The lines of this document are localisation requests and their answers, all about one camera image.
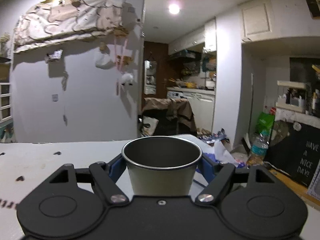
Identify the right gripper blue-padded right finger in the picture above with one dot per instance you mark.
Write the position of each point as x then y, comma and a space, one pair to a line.
219, 178

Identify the white three-drawer cabinet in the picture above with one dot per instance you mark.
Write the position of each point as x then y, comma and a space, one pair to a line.
5, 102

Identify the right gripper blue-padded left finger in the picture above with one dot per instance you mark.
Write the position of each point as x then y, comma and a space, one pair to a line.
105, 176

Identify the plastic water bottle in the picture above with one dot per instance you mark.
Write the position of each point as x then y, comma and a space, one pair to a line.
260, 144

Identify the dried flower vase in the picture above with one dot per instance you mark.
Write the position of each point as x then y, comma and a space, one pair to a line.
4, 39

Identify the cartoon patterned cloth cover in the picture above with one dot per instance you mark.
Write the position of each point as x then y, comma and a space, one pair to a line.
48, 24

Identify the beige metal tumbler cup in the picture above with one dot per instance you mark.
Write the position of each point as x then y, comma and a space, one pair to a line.
161, 165

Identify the chair with brown jacket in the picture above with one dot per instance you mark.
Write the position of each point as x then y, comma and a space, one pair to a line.
167, 117

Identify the white plush sheep toy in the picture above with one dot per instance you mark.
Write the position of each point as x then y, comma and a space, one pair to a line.
127, 79

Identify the black nice day sign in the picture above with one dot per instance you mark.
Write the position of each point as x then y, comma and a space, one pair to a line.
294, 150

